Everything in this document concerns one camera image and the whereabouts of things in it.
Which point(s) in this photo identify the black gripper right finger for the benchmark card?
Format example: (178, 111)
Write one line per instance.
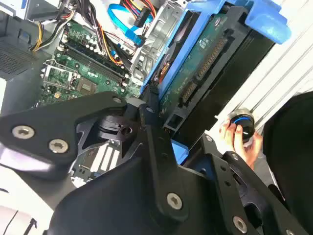
(240, 193)

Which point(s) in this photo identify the person's hand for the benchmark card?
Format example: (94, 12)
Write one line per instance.
(240, 149)

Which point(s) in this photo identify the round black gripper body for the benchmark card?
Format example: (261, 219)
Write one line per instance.
(117, 203)

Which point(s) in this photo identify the hard disk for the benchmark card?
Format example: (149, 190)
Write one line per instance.
(210, 51)

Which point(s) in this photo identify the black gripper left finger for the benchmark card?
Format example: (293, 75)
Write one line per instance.
(44, 127)

